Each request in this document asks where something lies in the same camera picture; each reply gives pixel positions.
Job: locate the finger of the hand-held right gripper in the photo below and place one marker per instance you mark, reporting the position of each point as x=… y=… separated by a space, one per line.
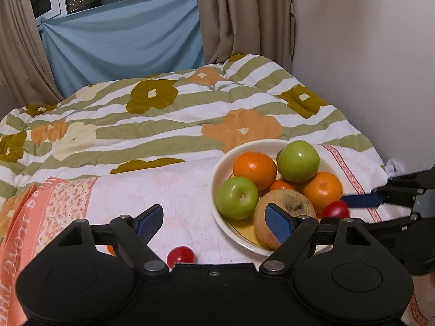
x=360 y=200

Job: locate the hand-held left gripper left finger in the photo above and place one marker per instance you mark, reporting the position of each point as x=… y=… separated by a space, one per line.
x=151 y=224

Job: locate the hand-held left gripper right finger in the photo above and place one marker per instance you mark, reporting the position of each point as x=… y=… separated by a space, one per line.
x=277 y=225

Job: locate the red cherry tomato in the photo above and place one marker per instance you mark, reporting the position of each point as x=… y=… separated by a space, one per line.
x=334 y=210
x=181 y=255

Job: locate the wrinkled brownish apple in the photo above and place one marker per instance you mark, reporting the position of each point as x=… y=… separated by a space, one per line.
x=304 y=205

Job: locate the large orange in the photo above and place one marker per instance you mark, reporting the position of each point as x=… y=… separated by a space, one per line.
x=253 y=169
x=323 y=190

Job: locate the small tangerine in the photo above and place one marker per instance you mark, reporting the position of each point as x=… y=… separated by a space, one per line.
x=110 y=249
x=280 y=185

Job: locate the green apple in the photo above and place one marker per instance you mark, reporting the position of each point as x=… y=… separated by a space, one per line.
x=237 y=198
x=299 y=161

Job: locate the cream bowl with snowman print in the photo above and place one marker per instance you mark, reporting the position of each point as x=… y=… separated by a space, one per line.
x=223 y=166

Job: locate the pink printed blanket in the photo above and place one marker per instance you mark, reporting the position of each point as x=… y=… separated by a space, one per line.
x=190 y=190

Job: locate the brown kiwi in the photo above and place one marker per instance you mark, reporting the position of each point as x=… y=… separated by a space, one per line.
x=278 y=158

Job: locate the floral striped duvet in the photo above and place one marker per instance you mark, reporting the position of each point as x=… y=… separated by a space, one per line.
x=170 y=125

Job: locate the light blue cloth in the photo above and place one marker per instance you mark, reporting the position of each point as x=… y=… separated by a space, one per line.
x=125 y=40

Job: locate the beige curtain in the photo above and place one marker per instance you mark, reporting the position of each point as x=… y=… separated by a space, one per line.
x=17 y=47
x=244 y=13

